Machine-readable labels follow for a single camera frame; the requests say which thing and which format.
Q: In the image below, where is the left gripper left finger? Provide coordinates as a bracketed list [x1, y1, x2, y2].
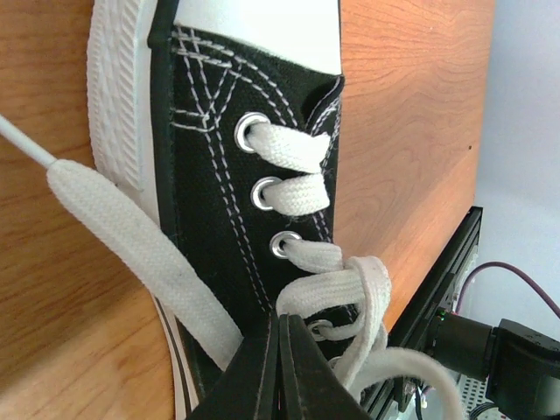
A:
[189, 314, 279, 420]

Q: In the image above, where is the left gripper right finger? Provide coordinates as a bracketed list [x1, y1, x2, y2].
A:
[279, 315, 369, 420]

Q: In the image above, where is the white lace of sneaker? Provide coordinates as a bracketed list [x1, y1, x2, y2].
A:
[0, 114, 465, 420]

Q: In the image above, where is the black canvas sneaker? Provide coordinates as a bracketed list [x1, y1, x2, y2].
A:
[87, 1, 344, 329]

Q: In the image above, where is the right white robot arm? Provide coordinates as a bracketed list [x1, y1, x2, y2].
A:
[426, 310, 559, 419]

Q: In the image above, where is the black aluminium frame rail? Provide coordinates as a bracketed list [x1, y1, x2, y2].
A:
[362, 206, 483, 419]

